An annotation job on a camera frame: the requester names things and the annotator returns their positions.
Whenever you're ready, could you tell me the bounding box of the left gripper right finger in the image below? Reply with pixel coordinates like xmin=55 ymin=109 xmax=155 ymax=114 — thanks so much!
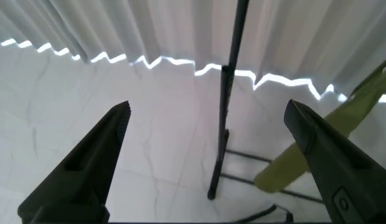
xmin=283 ymin=99 xmax=386 ymax=223

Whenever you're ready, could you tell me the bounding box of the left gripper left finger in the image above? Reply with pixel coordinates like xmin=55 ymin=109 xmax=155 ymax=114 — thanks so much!
xmin=17 ymin=101 xmax=131 ymax=223

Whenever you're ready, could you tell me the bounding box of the green printed shirt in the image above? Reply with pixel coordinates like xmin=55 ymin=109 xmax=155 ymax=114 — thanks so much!
xmin=253 ymin=55 xmax=386 ymax=194

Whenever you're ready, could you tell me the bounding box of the black clothes rack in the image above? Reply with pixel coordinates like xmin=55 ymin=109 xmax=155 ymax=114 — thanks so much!
xmin=207 ymin=0 xmax=325 ymax=205

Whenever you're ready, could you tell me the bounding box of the white curtain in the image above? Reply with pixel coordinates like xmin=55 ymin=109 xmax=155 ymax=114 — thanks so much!
xmin=0 ymin=0 xmax=386 ymax=100

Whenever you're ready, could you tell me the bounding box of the black cable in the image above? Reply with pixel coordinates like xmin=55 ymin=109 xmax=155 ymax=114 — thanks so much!
xmin=236 ymin=203 xmax=294 ymax=223

